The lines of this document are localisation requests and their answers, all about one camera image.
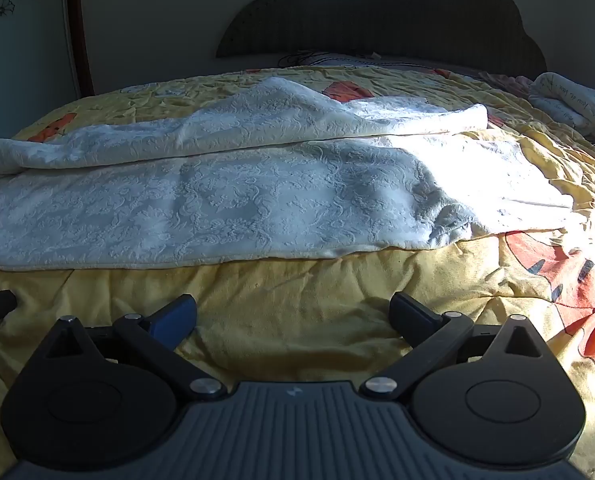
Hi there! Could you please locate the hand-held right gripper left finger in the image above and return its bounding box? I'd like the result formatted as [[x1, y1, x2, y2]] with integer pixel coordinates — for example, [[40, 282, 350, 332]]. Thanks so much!
[[42, 294, 229, 402]]

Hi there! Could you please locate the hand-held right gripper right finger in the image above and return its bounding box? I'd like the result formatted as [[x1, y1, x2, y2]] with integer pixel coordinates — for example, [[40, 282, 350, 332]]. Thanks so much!
[[360, 291, 551, 402]]

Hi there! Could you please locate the white embossed blanket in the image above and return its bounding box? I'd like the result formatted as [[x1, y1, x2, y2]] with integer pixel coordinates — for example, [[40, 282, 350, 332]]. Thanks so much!
[[0, 77, 574, 272]]

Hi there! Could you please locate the yellow printed blanket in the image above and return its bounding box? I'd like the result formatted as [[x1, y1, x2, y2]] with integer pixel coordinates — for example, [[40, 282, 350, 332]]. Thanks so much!
[[0, 62, 595, 480]]

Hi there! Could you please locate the grey patterned pillow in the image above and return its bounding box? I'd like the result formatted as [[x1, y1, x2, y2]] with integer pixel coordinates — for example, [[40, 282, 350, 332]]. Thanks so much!
[[277, 50, 478, 75]]

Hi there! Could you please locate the glass door with flower decals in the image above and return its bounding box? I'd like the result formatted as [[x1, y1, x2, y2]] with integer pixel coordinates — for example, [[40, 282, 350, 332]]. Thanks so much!
[[0, 0, 80, 142]]

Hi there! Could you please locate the folded white printed cloth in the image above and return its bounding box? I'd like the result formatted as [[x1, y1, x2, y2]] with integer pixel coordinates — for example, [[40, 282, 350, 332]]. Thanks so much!
[[529, 72, 595, 143]]

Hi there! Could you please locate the dark padded headboard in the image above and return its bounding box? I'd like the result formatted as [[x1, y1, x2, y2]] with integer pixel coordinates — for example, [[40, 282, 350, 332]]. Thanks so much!
[[216, 0, 548, 77]]

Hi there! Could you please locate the dark wooden door frame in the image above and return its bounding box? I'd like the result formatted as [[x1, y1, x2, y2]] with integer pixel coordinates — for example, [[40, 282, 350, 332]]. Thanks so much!
[[63, 0, 96, 99]]

